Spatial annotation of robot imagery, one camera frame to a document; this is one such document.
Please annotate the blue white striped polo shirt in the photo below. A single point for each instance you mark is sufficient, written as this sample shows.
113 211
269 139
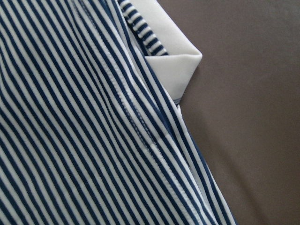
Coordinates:
91 131

